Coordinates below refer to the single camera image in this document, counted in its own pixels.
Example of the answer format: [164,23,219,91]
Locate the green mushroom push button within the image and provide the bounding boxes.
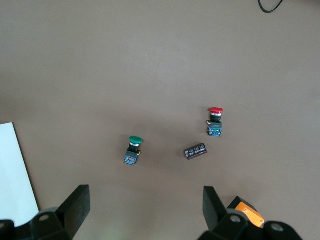
[123,135,145,167]

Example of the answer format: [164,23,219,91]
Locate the red mushroom push button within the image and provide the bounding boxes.
[206,107,225,138]

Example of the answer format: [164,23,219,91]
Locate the small black connector block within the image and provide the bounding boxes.
[183,142,208,161]

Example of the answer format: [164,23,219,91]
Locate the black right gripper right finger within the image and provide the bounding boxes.
[199,186,251,240]

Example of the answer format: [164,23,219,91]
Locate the orange and black box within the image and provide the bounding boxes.
[226,196,266,229]

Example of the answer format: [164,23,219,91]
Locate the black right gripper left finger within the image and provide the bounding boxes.
[29,184,91,240]

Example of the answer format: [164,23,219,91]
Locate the white drawer cabinet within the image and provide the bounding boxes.
[0,122,40,227]

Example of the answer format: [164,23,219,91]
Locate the black looped floor cable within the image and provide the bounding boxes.
[258,0,285,14]

